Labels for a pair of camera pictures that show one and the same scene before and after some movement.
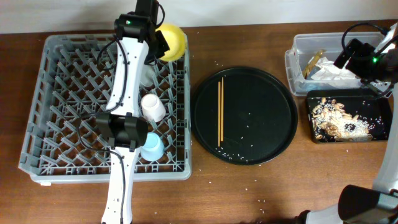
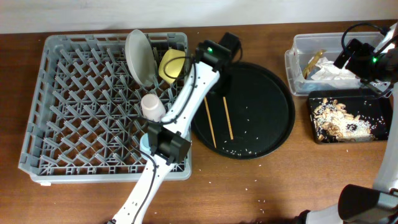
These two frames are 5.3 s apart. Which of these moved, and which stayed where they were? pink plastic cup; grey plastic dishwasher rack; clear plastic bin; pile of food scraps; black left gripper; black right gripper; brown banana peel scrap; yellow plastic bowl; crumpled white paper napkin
Moved: black left gripper; yellow plastic bowl
Stayed: pink plastic cup; clear plastic bin; crumpled white paper napkin; brown banana peel scrap; black right gripper; grey plastic dishwasher rack; pile of food scraps
